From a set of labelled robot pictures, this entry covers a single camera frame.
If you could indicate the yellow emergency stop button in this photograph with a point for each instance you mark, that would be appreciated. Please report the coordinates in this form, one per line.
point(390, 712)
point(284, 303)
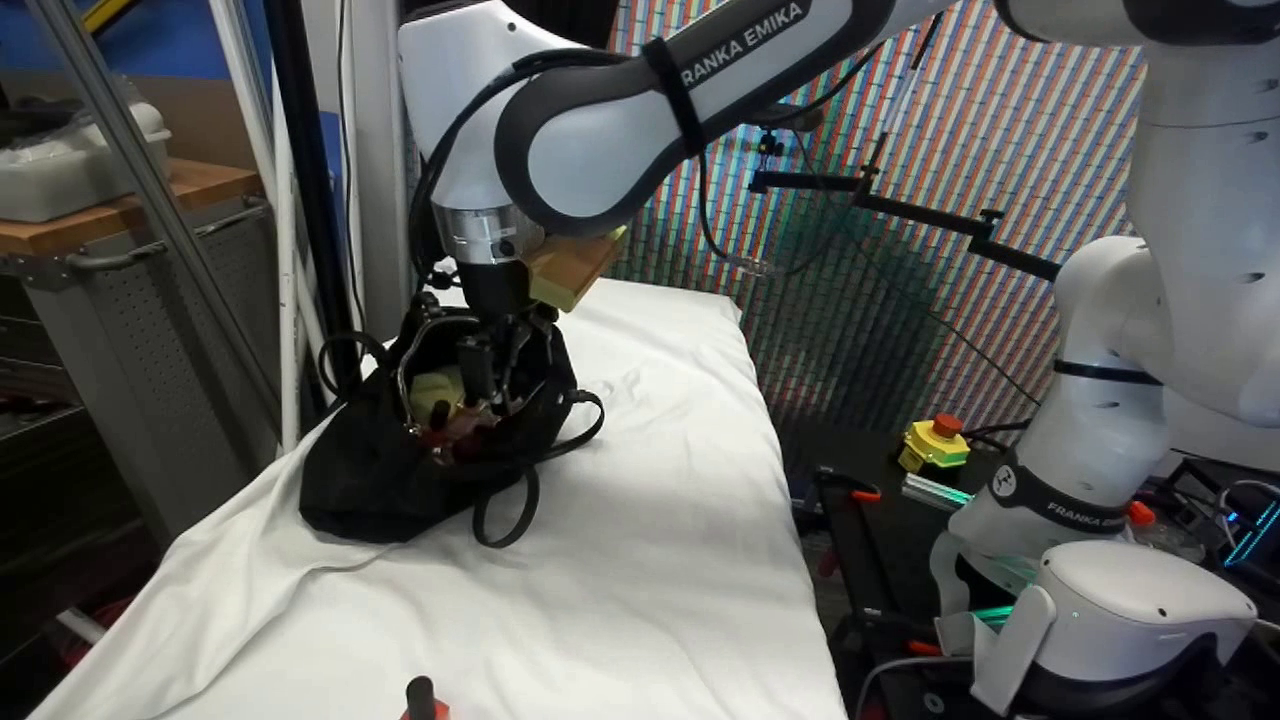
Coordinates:
point(935, 441)

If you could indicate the grey metal cabinet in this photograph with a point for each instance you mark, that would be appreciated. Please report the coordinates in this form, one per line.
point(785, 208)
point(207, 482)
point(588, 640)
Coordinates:
point(187, 414)

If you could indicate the yellow-green cloth in bag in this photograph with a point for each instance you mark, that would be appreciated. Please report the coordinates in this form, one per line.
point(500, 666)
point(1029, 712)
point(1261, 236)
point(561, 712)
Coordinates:
point(439, 389)

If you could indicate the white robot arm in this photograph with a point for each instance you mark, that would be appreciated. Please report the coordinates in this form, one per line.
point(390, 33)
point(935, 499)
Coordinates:
point(531, 130)

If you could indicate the red nail polish bottle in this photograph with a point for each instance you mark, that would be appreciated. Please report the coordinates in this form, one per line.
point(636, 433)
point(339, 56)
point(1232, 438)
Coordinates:
point(422, 700)

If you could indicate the black camera arm mount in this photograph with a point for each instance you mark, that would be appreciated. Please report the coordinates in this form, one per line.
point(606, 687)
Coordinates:
point(979, 230)

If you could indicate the white plastic bin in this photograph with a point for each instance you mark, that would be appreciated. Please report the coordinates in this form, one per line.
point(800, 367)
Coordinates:
point(52, 162)

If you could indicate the white tablecloth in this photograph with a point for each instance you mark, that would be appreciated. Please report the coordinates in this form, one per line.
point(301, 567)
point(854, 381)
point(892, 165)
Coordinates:
point(656, 582)

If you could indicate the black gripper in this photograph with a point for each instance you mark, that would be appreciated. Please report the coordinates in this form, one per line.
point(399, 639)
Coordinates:
point(496, 296)

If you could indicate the black handbag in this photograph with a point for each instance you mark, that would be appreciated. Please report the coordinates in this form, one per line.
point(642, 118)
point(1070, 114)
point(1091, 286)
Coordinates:
point(379, 478)

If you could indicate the pink nail polish bottle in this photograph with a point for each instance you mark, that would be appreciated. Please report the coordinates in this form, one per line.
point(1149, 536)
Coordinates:
point(467, 426)

